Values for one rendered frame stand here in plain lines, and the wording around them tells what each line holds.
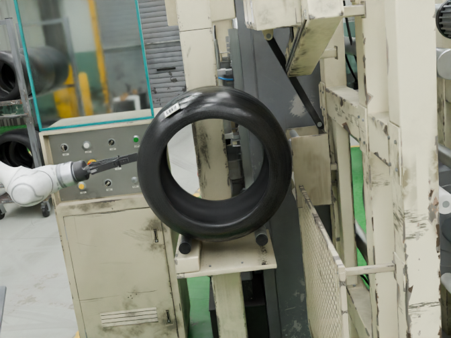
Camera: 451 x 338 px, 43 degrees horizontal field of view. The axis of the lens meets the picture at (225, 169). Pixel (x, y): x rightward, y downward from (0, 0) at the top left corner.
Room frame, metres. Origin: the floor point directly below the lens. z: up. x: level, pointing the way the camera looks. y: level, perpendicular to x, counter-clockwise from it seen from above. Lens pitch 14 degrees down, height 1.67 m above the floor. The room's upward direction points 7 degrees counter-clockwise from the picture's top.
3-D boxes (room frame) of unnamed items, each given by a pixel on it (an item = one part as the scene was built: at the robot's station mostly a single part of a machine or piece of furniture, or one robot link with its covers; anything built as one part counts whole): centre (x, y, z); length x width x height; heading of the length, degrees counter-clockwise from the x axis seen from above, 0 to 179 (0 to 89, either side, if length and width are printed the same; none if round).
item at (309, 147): (2.31, -0.35, 1.05); 0.20 x 0.15 x 0.30; 179
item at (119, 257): (2.86, 0.58, 0.63); 0.56 x 0.41 x 1.27; 89
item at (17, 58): (6.05, 1.97, 0.96); 1.36 x 0.71 x 1.92; 166
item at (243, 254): (2.10, 0.04, 0.80); 0.37 x 0.36 x 0.02; 89
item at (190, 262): (2.10, 0.18, 0.83); 0.36 x 0.09 x 0.06; 179
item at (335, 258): (1.86, -0.29, 0.65); 0.90 x 0.02 x 0.70; 179
